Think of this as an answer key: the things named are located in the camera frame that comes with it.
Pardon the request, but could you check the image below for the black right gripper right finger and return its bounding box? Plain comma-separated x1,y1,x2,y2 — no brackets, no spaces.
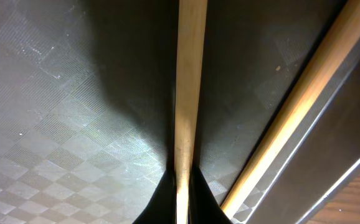
189,166,232,224

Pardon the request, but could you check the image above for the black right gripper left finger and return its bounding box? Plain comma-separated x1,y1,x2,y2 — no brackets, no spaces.
133,170,176,224

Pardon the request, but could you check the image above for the brown plastic tray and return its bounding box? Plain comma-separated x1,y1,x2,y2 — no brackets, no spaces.
0,0,360,223

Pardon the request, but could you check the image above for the wooden chopstick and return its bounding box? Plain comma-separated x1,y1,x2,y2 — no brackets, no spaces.
174,0,207,224
221,0,360,218

